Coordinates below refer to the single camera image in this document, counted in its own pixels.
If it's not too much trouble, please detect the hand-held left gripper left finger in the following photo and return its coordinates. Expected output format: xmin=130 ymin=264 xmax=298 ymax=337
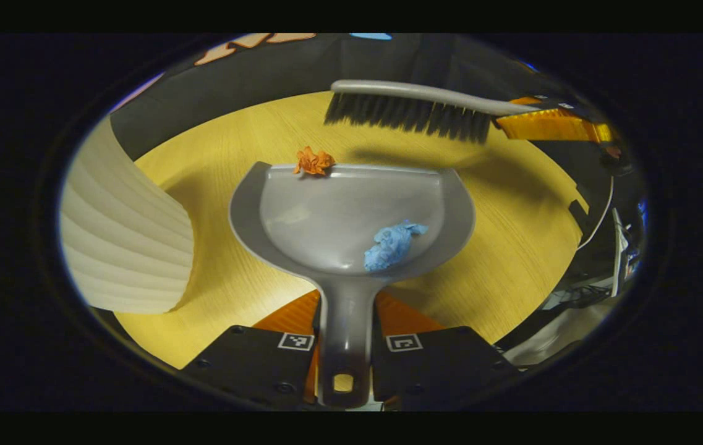
xmin=181 ymin=289 xmax=322 ymax=410

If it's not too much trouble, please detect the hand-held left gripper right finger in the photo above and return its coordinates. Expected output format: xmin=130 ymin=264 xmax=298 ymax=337
xmin=371 ymin=290 xmax=522 ymax=411

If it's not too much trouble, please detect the blue paper ball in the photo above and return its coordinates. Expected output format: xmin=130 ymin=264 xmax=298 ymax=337
xmin=364 ymin=219 xmax=429 ymax=273

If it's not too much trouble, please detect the small grey broom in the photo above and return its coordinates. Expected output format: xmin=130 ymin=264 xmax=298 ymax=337
xmin=324 ymin=79 xmax=540 ymax=144

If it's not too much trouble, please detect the grey plastic dustpan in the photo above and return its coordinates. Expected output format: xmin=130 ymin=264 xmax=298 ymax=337
xmin=229 ymin=162 xmax=477 ymax=409

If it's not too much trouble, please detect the white ribbed garbage bin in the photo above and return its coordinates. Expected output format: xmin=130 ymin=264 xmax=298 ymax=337
xmin=59 ymin=114 xmax=195 ymax=315

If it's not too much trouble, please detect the orange paper ball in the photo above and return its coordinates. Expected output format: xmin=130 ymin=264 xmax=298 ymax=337
xmin=293 ymin=146 xmax=336 ymax=177

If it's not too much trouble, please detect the white cable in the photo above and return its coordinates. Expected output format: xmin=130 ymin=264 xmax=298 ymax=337
xmin=576 ymin=176 xmax=615 ymax=251

